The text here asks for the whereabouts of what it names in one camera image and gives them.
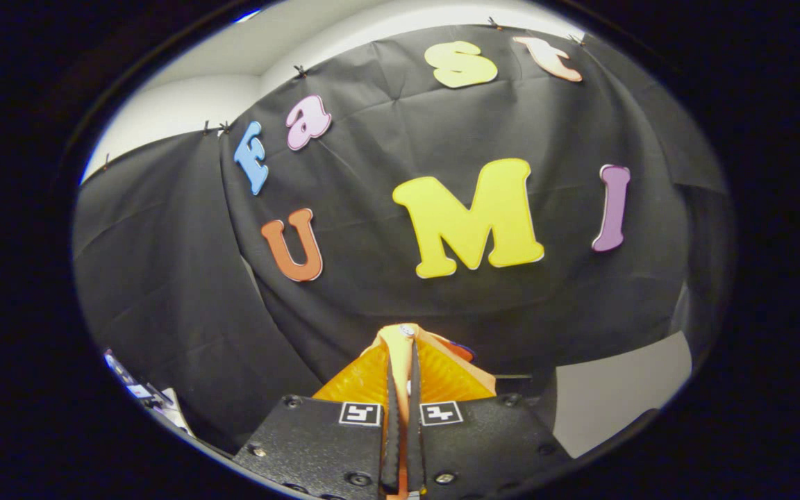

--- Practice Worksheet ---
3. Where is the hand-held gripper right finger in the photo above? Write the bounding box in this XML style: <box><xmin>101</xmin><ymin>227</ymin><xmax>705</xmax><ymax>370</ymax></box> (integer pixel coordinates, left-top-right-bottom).
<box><xmin>407</xmin><ymin>339</ymin><xmax>572</xmax><ymax>497</ymax></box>

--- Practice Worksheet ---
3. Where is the orange yellow shirt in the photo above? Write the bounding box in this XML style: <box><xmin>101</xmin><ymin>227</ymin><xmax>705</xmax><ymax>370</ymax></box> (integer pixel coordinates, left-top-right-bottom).
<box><xmin>376</xmin><ymin>323</ymin><xmax>477</xmax><ymax>379</ymax></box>

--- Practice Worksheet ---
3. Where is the blue white object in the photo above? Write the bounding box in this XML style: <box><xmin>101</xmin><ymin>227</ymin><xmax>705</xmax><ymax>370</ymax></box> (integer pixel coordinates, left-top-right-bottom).
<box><xmin>103</xmin><ymin>349</ymin><xmax>196</xmax><ymax>438</ymax></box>

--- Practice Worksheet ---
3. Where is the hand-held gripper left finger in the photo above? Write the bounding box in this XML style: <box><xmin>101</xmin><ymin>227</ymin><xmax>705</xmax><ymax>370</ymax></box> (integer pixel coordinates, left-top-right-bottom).
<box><xmin>232</xmin><ymin>339</ymin><xmax>402</xmax><ymax>500</ymax></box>

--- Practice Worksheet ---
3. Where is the black backdrop cloth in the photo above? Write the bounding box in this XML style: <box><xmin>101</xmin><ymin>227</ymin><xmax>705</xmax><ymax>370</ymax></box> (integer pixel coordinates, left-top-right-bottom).
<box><xmin>72</xmin><ymin>24</ymin><xmax>735</xmax><ymax>452</ymax></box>

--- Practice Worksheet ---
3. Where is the beige cabinet with dark frame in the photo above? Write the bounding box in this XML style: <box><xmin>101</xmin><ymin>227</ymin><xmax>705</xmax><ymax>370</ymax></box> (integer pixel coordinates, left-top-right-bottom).
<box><xmin>553</xmin><ymin>331</ymin><xmax>694</xmax><ymax>459</ymax></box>

